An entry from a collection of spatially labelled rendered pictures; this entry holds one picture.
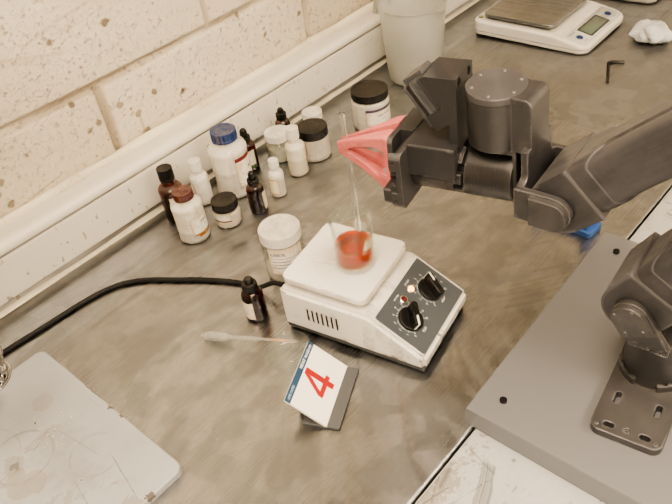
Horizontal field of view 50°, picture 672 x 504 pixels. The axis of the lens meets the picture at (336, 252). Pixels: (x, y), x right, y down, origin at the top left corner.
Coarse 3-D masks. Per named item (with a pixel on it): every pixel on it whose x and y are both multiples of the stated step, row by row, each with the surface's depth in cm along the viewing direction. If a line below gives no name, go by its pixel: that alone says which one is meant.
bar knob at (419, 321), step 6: (408, 306) 86; (414, 306) 85; (402, 312) 86; (408, 312) 86; (414, 312) 85; (402, 318) 85; (408, 318) 86; (414, 318) 84; (420, 318) 85; (402, 324) 85; (408, 324) 85; (414, 324) 84; (420, 324) 84; (414, 330) 85
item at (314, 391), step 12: (312, 348) 86; (312, 360) 85; (324, 360) 86; (312, 372) 84; (324, 372) 85; (336, 372) 86; (300, 384) 82; (312, 384) 83; (324, 384) 84; (300, 396) 81; (312, 396) 82; (324, 396) 83; (312, 408) 81; (324, 408) 82
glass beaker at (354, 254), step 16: (352, 208) 87; (368, 208) 85; (336, 224) 87; (352, 224) 88; (368, 224) 83; (336, 240) 85; (352, 240) 83; (368, 240) 85; (336, 256) 87; (352, 256) 85; (368, 256) 86; (352, 272) 87
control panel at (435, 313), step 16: (416, 272) 90; (432, 272) 91; (400, 288) 88; (416, 288) 89; (448, 288) 91; (384, 304) 86; (400, 304) 87; (432, 304) 89; (448, 304) 89; (384, 320) 85; (432, 320) 87; (400, 336) 84; (416, 336) 85; (432, 336) 86
